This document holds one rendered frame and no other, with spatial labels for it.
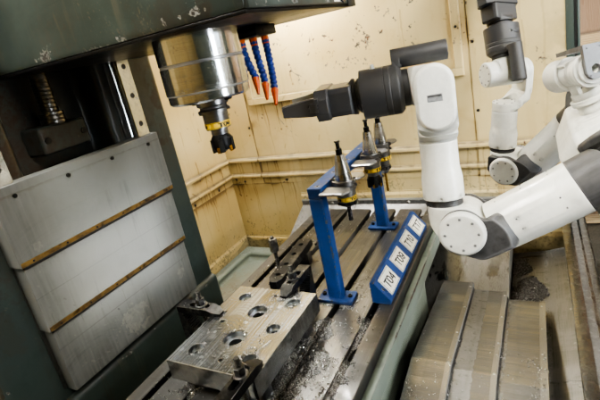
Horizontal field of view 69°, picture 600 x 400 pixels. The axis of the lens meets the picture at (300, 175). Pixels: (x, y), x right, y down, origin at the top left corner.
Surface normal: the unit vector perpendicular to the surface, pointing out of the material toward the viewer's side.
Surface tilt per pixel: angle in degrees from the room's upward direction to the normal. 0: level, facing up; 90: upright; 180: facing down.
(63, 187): 90
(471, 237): 83
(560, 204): 83
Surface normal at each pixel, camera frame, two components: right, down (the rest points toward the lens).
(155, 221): 0.88, -0.05
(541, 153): -0.71, 0.33
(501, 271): -0.36, -0.72
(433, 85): -0.22, 0.21
